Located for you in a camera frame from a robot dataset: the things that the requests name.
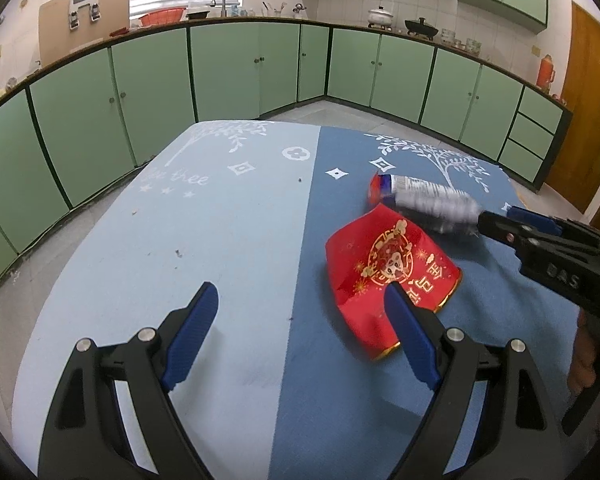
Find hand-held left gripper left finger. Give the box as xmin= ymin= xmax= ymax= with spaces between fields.
xmin=39 ymin=281 xmax=220 ymax=480

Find red gold printed packet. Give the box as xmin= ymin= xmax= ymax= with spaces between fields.
xmin=325 ymin=204 xmax=463 ymax=361

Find black wok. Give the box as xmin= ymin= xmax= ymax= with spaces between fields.
xmin=405 ymin=17 xmax=440 ymax=38

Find row of glass jars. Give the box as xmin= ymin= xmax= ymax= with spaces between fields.
xmin=440 ymin=28 xmax=482 ymax=53

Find red plastic basin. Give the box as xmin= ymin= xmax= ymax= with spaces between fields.
xmin=139 ymin=7 xmax=187 ymax=27

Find green lower kitchen cabinets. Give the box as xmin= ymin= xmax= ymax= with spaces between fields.
xmin=0 ymin=16 xmax=573 ymax=301

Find blue printed tablecloth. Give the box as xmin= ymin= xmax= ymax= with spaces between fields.
xmin=11 ymin=120 xmax=581 ymax=480

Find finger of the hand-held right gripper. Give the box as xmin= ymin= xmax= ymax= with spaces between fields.
xmin=477 ymin=211 xmax=531 ymax=257
xmin=505 ymin=205 xmax=565 ymax=236

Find white cooking pot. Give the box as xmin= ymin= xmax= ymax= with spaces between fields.
xmin=367 ymin=6 xmax=395 ymax=28

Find wooden door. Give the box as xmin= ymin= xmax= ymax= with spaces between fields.
xmin=545 ymin=1 xmax=600 ymax=221

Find person's right hand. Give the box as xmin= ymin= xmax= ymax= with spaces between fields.
xmin=567 ymin=309 xmax=600 ymax=397

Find red thermos flask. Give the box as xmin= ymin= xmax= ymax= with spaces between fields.
xmin=537 ymin=54 xmax=556 ymax=92

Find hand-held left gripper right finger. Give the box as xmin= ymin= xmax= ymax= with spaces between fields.
xmin=384 ymin=281 xmax=563 ymax=480

